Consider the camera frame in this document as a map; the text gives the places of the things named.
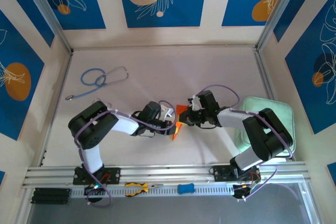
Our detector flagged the orange square paper sheet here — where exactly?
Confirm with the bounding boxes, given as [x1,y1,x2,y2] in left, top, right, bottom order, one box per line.
[172,104,188,141]

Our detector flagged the blue bone-shaped sponge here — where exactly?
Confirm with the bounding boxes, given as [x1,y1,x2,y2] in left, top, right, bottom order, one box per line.
[177,183,195,195]

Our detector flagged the right black controller board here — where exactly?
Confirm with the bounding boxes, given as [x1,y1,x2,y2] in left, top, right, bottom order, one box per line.
[232,182,260,203]

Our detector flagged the black controller board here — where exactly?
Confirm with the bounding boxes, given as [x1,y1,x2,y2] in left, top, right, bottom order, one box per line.
[232,182,260,203]
[83,184,106,196]

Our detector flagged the left black controller board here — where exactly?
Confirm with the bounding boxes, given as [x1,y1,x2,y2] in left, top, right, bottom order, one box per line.
[83,184,106,196]

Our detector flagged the light green folded cushion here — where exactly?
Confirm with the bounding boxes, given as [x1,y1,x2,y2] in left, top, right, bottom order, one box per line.
[233,97,297,162]

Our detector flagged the blue tube stethoscope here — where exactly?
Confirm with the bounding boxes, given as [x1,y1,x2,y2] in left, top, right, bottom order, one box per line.
[65,66,130,101]

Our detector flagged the black ribbed block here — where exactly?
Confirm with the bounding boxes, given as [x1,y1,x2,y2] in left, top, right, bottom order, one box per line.
[30,187,72,205]

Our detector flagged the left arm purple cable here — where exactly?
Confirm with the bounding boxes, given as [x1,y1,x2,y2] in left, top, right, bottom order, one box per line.
[75,100,174,208]

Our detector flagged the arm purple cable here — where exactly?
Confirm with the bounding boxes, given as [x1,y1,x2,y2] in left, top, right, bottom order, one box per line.
[196,84,294,201]
[75,100,174,208]

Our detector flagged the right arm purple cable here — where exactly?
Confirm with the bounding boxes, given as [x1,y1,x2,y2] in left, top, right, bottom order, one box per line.
[196,84,294,201]

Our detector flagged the aluminium front rail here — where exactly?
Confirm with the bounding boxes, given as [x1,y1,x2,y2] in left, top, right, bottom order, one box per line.
[22,161,312,190]

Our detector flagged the yellow black handled pliers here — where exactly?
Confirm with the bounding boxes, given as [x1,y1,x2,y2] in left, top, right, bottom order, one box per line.
[124,182,164,197]

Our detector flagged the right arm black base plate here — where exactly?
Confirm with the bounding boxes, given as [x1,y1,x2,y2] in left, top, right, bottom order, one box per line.
[212,165,261,183]

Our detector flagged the grey slotted cable duct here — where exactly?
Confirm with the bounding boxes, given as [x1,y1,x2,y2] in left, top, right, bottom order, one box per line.
[70,184,237,199]

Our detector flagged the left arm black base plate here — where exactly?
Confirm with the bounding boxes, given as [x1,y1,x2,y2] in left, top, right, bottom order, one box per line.
[72,166,122,185]

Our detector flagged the aluminium side rail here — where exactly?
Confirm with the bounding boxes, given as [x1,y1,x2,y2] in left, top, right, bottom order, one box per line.
[38,50,74,167]
[253,48,296,162]

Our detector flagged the aluminium frame post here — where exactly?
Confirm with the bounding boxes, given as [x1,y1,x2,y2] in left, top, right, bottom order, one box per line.
[255,0,309,53]
[18,0,75,55]

